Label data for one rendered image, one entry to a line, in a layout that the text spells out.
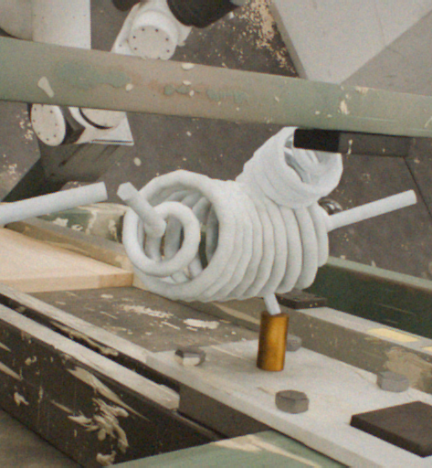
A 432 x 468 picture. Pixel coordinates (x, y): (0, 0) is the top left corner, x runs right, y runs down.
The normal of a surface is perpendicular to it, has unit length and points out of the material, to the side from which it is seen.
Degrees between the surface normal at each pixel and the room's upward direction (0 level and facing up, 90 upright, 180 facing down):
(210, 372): 56
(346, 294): 90
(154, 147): 0
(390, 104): 34
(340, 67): 90
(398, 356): 90
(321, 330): 90
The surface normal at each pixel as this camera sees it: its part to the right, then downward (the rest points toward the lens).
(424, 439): 0.09, -0.99
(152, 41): -0.15, 0.75
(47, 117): -0.64, 0.33
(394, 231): 0.57, -0.41
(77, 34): 0.77, 0.33
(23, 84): 0.62, 0.17
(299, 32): -0.74, 0.12
